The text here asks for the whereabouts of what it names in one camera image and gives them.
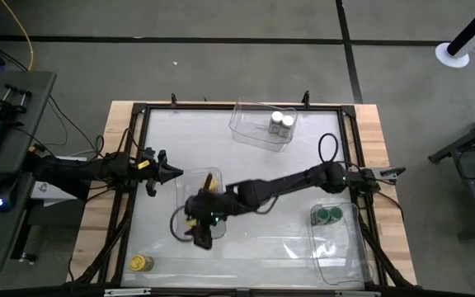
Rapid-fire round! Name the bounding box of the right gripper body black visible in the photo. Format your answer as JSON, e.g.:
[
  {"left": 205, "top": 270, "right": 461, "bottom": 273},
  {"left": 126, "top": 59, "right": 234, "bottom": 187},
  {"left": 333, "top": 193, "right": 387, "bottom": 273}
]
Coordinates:
[{"left": 184, "top": 190, "right": 233, "bottom": 230}]

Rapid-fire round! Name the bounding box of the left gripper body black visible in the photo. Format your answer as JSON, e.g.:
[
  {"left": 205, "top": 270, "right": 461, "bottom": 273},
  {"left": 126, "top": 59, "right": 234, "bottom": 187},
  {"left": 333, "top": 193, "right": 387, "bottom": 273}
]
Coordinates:
[{"left": 139, "top": 146, "right": 162, "bottom": 199}]

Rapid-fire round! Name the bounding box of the clear plastic bin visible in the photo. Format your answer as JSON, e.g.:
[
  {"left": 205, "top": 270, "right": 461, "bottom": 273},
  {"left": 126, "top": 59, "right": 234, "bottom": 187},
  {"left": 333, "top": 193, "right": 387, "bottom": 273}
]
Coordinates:
[
  {"left": 174, "top": 166, "right": 228, "bottom": 241},
  {"left": 308, "top": 200, "right": 369, "bottom": 286},
  {"left": 228, "top": 96, "right": 299, "bottom": 153}
]

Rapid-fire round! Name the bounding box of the white-label glass spice jar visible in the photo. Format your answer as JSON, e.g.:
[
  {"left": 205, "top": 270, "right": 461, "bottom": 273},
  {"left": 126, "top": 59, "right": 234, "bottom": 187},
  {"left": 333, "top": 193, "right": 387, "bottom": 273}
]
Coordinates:
[
  {"left": 278, "top": 114, "right": 296, "bottom": 139},
  {"left": 266, "top": 110, "right": 285, "bottom": 134}
]

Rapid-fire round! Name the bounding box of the green-label glass spice jar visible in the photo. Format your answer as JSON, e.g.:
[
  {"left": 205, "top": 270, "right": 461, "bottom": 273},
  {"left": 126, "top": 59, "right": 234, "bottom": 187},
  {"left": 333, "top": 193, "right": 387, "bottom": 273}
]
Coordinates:
[
  {"left": 311, "top": 207, "right": 330, "bottom": 227},
  {"left": 327, "top": 205, "right": 345, "bottom": 224}
]

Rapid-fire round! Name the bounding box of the white box with logo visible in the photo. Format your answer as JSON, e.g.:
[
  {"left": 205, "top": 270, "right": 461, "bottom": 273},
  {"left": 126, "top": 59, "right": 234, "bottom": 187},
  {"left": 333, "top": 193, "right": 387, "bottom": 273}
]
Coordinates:
[{"left": 29, "top": 154, "right": 89, "bottom": 208}]

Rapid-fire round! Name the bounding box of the black computer mouse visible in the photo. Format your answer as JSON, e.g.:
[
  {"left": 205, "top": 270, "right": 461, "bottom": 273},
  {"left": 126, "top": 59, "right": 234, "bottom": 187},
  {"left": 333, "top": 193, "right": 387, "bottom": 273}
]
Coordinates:
[{"left": 0, "top": 177, "right": 19, "bottom": 214}]

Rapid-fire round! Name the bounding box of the black clamp holder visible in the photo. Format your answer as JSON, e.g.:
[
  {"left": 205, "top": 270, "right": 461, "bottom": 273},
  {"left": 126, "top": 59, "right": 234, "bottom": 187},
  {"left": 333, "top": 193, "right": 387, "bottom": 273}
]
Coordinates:
[{"left": 0, "top": 83, "right": 33, "bottom": 127}]

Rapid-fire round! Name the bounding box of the white-based stand with pole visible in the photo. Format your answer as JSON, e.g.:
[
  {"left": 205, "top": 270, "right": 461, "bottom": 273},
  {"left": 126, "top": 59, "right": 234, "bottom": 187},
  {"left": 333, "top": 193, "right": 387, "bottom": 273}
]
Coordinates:
[{"left": 434, "top": 0, "right": 475, "bottom": 69}]

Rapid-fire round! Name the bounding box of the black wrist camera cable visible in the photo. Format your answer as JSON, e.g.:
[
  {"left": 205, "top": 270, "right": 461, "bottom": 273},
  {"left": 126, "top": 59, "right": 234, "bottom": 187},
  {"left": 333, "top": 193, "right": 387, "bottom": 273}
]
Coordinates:
[{"left": 169, "top": 205, "right": 195, "bottom": 243}]

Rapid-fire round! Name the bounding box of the grey metal bracket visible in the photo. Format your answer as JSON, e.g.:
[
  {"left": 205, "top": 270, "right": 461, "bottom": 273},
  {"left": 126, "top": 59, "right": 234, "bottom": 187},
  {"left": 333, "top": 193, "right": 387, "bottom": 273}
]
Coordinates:
[
  {"left": 103, "top": 287, "right": 153, "bottom": 297},
  {"left": 334, "top": 290, "right": 382, "bottom": 297}
]

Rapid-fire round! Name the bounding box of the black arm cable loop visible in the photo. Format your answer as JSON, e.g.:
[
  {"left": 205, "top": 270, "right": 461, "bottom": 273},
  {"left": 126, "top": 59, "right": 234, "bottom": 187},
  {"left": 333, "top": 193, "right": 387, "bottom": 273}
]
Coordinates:
[{"left": 317, "top": 132, "right": 340, "bottom": 164}]

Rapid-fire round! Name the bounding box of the yellow floor cable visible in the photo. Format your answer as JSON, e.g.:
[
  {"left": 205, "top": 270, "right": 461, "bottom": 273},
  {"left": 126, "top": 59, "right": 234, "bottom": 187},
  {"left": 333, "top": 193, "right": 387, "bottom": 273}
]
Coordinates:
[{"left": 0, "top": 0, "right": 35, "bottom": 71}]

